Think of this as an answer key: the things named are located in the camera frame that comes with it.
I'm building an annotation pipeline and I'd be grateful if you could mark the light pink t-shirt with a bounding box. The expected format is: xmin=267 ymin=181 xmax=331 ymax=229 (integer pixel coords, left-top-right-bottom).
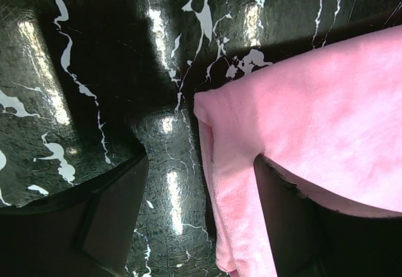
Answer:
xmin=194 ymin=26 xmax=401 ymax=276

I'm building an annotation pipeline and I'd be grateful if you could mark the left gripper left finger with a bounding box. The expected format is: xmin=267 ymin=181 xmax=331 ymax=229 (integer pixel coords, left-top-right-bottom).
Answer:
xmin=1 ymin=155 xmax=149 ymax=276

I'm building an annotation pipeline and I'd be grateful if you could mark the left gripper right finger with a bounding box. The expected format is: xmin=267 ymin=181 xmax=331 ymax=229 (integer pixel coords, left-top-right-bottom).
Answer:
xmin=254 ymin=156 xmax=401 ymax=276

